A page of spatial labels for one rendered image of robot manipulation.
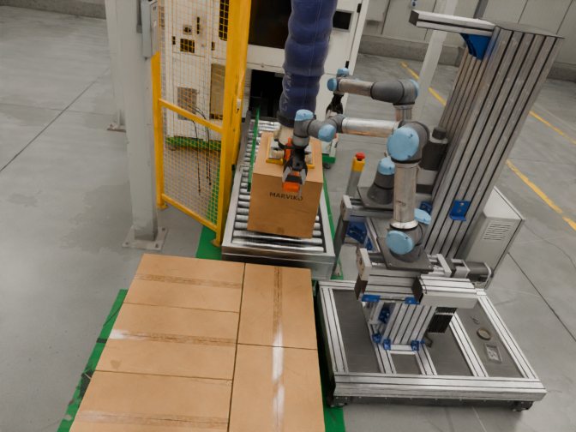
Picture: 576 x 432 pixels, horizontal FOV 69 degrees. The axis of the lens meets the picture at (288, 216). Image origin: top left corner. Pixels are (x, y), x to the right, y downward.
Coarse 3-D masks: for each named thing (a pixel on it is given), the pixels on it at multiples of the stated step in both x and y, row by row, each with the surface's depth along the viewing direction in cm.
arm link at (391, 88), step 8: (328, 80) 246; (336, 80) 245; (344, 80) 241; (352, 80) 238; (328, 88) 248; (336, 88) 246; (344, 88) 240; (352, 88) 235; (360, 88) 230; (368, 88) 226; (376, 88) 220; (384, 88) 218; (392, 88) 217; (400, 88) 218; (368, 96) 230; (376, 96) 222; (384, 96) 219; (392, 96) 218; (400, 96) 219
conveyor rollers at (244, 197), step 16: (272, 128) 435; (256, 144) 396; (240, 192) 321; (240, 208) 299; (240, 224) 284; (240, 240) 270; (272, 240) 279; (288, 240) 279; (304, 240) 280; (320, 240) 282
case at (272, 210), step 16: (320, 144) 279; (256, 160) 247; (320, 160) 259; (256, 176) 235; (272, 176) 235; (320, 176) 242; (256, 192) 241; (272, 192) 241; (288, 192) 240; (304, 192) 240; (320, 192) 240; (256, 208) 248; (272, 208) 247; (288, 208) 247; (304, 208) 246; (256, 224) 254; (272, 224) 253; (288, 224) 253; (304, 224) 252
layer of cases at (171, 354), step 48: (144, 288) 225; (192, 288) 230; (240, 288) 235; (288, 288) 240; (144, 336) 200; (192, 336) 204; (240, 336) 208; (288, 336) 212; (96, 384) 177; (144, 384) 180; (192, 384) 183; (240, 384) 186; (288, 384) 189
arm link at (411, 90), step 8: (400, 80) 222; (408, 80) 224; (408, 88) 221; (416, 88) 224; (408, 96) 223; (416, 96) 227; (400, 104) 225; (408, 104) 224; (400, 112) 227; (408, 112) 227
